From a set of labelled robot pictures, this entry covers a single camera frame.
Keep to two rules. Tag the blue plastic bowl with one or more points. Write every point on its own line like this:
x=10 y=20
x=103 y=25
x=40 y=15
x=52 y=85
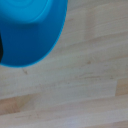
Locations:
x=30 y=30

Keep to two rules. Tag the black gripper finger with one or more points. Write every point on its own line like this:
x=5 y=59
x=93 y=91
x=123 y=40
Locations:
x=1 y=50

